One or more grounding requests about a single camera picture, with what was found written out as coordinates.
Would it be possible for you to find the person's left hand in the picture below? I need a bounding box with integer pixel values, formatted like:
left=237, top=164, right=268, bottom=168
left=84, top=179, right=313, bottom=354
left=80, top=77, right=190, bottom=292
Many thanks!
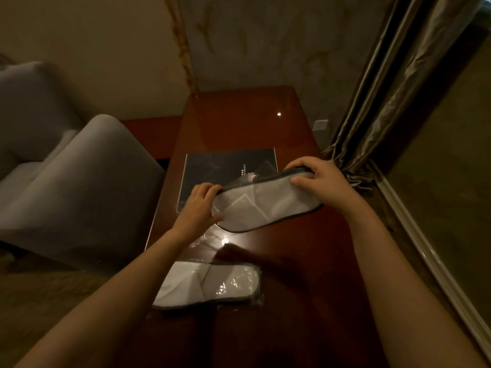
left=170, top=182, right=225, bottom=246

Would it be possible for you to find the person's right forearm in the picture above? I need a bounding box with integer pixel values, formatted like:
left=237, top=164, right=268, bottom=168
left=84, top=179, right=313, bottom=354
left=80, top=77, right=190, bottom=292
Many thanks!
left=347, top=204, right=490, bottom=368

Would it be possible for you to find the olive satin curtain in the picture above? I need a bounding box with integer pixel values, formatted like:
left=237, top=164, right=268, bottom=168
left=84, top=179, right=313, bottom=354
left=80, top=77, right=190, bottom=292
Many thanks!
left=321, top=0, right=491, bottom=190

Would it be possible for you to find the grey upholstered armchair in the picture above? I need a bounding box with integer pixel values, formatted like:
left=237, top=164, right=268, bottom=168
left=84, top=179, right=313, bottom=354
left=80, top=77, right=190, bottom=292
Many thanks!
left=0, top=61, right=166, bottom=273

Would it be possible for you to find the person's right hand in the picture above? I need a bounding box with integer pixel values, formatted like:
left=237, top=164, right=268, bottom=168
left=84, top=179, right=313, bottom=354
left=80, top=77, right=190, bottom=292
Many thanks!
left=283, top=156, right=370, bottom=221

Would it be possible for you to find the black leather folder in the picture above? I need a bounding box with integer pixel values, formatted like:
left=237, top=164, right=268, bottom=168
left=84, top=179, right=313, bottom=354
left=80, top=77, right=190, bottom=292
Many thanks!
left=176, top=148, right=278, bottom=214

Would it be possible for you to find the person's left forearm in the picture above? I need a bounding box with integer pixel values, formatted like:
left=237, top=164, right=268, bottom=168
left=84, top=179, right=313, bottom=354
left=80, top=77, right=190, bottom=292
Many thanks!
left=15, top=229, right=192, bottom=368

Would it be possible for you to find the white slipper with grey trim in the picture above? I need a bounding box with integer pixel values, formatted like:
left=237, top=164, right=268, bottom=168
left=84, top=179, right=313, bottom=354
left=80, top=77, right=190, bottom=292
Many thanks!
left=213, top=167, right=324, bottom=234
left=153, top=260, right=262, bottom=309

